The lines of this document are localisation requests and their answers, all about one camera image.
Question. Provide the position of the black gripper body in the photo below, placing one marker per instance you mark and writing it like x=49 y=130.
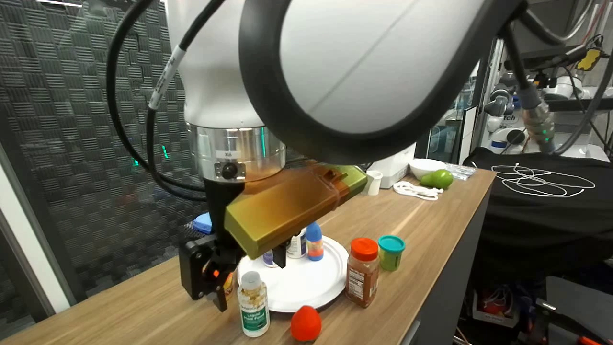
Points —
x=205 y=260

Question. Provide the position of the white pill bottle green label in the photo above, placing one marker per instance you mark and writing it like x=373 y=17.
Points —
x=252 y=304

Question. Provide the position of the green tub teal lid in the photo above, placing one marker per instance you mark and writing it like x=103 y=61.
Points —
x=390 y=251

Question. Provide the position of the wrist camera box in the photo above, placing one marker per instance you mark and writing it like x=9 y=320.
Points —
x=268 y=211

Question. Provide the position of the green pear toy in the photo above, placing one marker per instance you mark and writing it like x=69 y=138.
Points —
x=436 y=178

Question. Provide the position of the white paper cup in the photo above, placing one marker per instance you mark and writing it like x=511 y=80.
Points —
x=373 y=182

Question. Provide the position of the orange plushie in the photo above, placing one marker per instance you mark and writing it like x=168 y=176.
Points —
x=304 y=324

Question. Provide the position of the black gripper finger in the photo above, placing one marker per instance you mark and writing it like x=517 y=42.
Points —
x=220 y=293
x=279 y=253

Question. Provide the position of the spice jar orange lid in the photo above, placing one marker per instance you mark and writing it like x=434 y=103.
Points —
x=362 y=270

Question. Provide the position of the white pill bottle back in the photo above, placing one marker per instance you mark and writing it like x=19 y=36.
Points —
x=295 y=245

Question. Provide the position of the white paper plate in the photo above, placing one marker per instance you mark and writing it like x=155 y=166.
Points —
x=300 y=280

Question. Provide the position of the blue toy bottle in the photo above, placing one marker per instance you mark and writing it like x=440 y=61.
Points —
x=314 y=245

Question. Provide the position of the blue sponge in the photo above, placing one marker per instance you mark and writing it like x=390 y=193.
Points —
x=201 y=222

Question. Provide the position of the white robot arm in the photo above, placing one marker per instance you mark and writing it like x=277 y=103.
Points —
x=285 y=96

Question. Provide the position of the white bowl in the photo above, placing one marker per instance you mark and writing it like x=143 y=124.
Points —
x=419 y=166

